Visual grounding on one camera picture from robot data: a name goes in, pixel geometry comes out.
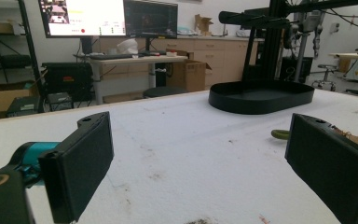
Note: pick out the black electronic box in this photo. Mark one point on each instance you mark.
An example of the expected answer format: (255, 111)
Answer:
(23, 106)
(59, 101)

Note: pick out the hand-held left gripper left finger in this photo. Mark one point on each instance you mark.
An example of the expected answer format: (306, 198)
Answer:
(77, 165)

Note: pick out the white standing desk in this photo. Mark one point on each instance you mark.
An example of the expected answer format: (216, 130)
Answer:
(136, 59)

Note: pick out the black oval tray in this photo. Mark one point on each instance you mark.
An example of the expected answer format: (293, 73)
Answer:
(261, 99)

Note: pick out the white rounded object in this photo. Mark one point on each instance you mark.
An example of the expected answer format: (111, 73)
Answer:
(128, 46)

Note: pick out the small open cardboard box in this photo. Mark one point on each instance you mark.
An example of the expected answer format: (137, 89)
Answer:
(203, 24)

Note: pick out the black equipment case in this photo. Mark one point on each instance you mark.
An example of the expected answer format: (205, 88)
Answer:
(66, 79)

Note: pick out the metal stool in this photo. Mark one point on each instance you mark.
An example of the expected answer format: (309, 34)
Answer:
(325, 76)

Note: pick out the monitor with white screen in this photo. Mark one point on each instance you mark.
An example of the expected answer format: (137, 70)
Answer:
(87, 17)

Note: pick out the monitor with dark screen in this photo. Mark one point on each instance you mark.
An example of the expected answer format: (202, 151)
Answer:
(150, 18)

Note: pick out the brown fibrous scrap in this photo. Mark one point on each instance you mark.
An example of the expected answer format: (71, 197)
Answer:
(354, 137)

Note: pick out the black keyboard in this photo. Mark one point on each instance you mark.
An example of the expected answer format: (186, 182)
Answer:
(110, 56)

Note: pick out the black shelf rack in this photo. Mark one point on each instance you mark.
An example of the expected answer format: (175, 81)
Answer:
(28, 37)

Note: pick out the light wooden table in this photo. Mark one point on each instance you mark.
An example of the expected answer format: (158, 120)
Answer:
(354, 56)

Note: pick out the large cardboard box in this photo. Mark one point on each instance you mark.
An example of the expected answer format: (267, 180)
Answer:
(186, 76)

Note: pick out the green curved object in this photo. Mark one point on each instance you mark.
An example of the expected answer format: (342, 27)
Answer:
(279, 134)

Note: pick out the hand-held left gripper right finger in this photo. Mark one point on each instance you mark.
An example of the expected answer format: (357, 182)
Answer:
(332, 161)

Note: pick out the flat cardboard box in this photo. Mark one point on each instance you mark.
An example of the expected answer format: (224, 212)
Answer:
(3, 101)

